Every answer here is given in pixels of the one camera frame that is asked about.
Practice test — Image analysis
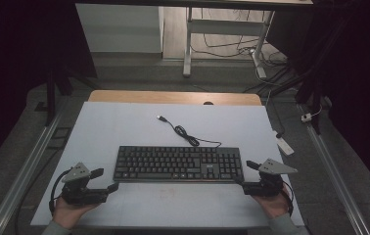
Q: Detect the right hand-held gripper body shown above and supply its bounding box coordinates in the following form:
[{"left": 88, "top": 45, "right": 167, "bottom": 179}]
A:
[{"left": 243, "top": 158, "right": 299, "bottom": 198}]

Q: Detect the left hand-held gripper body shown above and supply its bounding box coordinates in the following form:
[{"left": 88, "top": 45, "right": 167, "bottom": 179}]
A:
[{"left": 60, "top": 162, "right": 110, "bottom": 206}]

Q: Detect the black keyboard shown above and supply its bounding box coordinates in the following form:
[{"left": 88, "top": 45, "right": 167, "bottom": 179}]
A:
[{"left": 113, "top": 145, "right": 245, "bottom": 184}]

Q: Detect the person's right hand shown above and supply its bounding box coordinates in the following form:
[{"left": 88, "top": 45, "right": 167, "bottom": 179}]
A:
[{"left": 253, "top": 187, "right": 291, "bottom": 219}]

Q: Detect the person's left hand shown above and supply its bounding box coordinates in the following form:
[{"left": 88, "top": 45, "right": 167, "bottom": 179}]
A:
[{"left": 51, "top": 197, "right": 101, "bottom": 229}]

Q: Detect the white power strip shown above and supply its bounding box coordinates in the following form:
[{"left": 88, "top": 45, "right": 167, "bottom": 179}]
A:
[{"left": 272, "top": 130, "right": 295, "bottom": 157}]

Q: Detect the black floor plate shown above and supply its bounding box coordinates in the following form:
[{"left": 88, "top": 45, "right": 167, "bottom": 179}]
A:
[{"left": 50, "top": 126, "right": 73, "bottom": 151}]

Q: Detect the white table mat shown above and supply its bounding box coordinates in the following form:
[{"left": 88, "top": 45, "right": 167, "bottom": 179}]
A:
[{"left": 30, "top": 101, "right": 304, "bottom": 228}]

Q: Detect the black metal stand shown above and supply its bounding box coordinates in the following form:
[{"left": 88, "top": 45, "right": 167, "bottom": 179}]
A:
[
  {"left": 264, "top": 65, "right": 324, "bottom": 135},
  {"left": 44, "top": 62, "right": 99, "bottom": 126}
]

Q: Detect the dark curtain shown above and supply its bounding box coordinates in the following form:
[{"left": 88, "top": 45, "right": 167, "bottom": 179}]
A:
[
  {"left": 265, "top": 0, "right": 370, "bottom": 204},
  {"left": 0, "top": 0, "right": 98, "bottom": 177}
]

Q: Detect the white cabinet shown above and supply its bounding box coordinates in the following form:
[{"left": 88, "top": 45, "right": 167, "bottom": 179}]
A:
[{"left": 74, "top": 3, "right": 164, "bottom": 54}]

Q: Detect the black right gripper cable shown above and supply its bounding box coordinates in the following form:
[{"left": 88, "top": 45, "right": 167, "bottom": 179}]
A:
[{"left": 280, "top": 180, "right": 295, "bottom": 216}]

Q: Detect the aluminium floor rail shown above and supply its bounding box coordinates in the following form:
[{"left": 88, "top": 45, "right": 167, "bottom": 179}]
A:
[
  {"left": 0, "top": 97, "right": 67, "bottom": 235},
  {"left": 299, "top": 104, "right": 370, "bottom": 235}
]

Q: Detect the black keyboard cable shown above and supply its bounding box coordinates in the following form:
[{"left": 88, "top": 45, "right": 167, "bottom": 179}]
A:
[{"left": 156, "top": 115, "right": 222, "bottom": 149}]

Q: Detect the bundle of floor cables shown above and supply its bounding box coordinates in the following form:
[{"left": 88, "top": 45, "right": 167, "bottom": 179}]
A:
[{"left": 191, "top": 9, "right": 292, "bottom": 96}]

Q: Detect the white desk frame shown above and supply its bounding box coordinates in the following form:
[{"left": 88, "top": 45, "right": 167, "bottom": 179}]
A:
[{"left": 182, "top": 6, "right": 276, "bottom": 79}]

